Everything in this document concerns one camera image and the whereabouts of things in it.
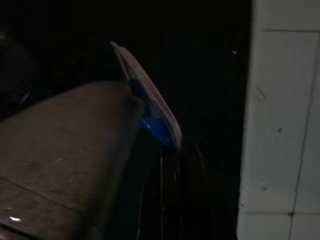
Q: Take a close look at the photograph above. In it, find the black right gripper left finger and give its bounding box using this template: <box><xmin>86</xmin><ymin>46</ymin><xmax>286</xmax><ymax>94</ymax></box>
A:
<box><xmin>136</xmin><ymin>143</ymin><xmax>180</xmax><ymax>240</ymax></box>

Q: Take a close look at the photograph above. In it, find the clear plastic package blue insert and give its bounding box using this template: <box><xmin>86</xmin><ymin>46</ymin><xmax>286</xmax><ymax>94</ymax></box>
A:
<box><xmin>110</xmin><ymin>40</ymin><xmax>182</xmax><ymax>152</ymax></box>

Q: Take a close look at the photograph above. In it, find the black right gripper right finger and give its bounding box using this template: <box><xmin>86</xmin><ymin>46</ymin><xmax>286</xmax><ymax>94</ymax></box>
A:
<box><xmin>178</xmin><ymin>138</ymin><xmax>216</xmax><ymax>240</ymax></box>

